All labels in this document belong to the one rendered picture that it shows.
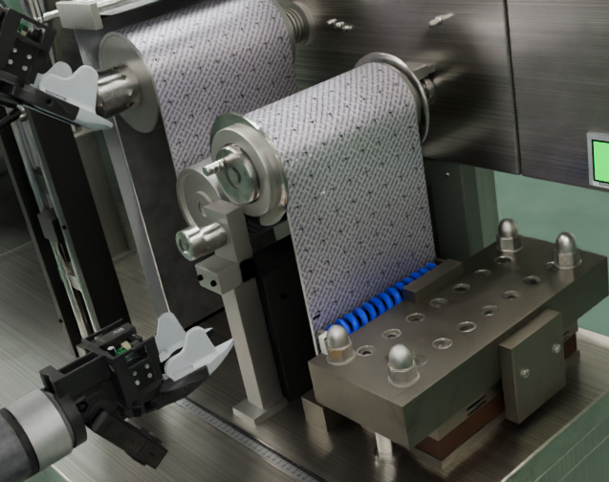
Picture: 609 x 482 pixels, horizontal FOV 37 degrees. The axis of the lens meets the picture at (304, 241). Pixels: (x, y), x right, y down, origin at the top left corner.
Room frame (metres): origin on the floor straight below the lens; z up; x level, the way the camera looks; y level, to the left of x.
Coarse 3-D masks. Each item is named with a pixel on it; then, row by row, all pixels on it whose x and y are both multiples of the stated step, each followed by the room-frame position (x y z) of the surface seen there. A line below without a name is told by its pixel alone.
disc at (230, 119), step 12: (216, 120) 1.07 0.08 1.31; (228, 120) 1.05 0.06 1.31; (240, 120) 1.03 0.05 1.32; (252, 120) 1.02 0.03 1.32; (216, 132) 1.08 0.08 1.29; (252, 132) 1.02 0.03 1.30; (264, 132) 1.00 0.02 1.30; (264, 144) 1.00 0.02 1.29; (276, 156) 0.99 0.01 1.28; (276, 168) 0.99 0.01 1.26; (276, 180) 0.99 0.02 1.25; (276, 192) 1.00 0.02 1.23; (288, 192) 0.99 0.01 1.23; (276, 204) 1.00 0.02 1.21; (252, 216) 1.05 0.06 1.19; (264, 216) 1.03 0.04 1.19; (276, 216) 1.01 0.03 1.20
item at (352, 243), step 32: (416, 160) 1.13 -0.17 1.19; (352, 192) 1.05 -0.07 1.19; (384, 192) 1.09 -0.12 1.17; (416, 192) 1.12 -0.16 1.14; (320, 224) 1.02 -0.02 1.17; (352, 224) 1.05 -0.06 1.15; (384, 224) 1.08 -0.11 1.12; (416, 224) 1.12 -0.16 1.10; (320, 256) 1.01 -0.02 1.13; (352, 256) 1.04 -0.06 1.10; (384, 256) 1.08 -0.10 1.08; (416, 256) 1.11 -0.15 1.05; (320, 288) 1.01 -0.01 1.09; (352, 288) 1.04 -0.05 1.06; (384, 288) 1.07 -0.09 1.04; (320, 320) 1.00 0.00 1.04
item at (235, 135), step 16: (416, 112) 1.14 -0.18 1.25; (224, 128) 1.05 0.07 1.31; (240, 128) 1.03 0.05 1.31; (224, 144) 1.05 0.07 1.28; (240, 144) 1.02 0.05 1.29; (256, 144) 1.01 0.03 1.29; (256, 160) 1.00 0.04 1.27; (272, 176) 0.99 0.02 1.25; (272, 192) 0.99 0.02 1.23; (256, 208) 1.02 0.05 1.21
